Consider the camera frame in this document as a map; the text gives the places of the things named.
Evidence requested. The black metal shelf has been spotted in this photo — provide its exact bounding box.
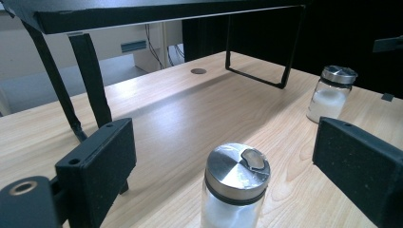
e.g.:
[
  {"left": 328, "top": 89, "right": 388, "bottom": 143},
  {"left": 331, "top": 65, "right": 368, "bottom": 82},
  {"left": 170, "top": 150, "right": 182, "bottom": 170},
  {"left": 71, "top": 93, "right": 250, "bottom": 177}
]
[{"left": 0, "top": 0, "right": 313, "bottom": 195}]

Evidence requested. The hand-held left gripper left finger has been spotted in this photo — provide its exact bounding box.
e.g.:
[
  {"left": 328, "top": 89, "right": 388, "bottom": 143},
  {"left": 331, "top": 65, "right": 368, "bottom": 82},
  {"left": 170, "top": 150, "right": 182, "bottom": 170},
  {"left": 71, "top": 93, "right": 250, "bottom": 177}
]
[{"left": 54, "top": 117, "right": 138, "bottom": 228}]

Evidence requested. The glass jar with white powder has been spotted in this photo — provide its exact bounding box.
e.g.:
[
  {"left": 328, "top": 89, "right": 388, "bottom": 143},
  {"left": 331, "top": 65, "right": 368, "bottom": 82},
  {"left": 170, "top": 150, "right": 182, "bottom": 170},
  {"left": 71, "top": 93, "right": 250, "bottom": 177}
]
[
  {"left": 200, "top": 142, "right": 272, "bottom": 228},
  {"left": 305, "top": 65, "right": 359, "bottom": 124}
]

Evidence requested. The black wall cable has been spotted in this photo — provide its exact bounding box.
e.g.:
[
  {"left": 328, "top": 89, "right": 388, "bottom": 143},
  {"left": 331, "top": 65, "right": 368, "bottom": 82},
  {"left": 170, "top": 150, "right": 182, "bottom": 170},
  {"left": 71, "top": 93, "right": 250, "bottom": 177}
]
[{"left": 144, "top": 24, "right": 166, "bottom": 69}]

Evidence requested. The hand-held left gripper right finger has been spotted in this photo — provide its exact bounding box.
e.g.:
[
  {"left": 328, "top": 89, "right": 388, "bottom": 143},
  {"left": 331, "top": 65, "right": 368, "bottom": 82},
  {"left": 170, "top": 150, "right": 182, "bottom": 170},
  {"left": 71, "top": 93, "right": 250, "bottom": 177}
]
[{"left": 312, "top": 116, "right": 403, "bottom": 228}]

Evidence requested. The dark grey bar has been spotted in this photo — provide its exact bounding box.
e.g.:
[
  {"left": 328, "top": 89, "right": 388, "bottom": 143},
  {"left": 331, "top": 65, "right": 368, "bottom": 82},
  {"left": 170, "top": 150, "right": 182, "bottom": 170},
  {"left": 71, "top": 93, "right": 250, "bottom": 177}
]
[{"left": 372, "top": 35, "right": 403, "bottom": 53}]

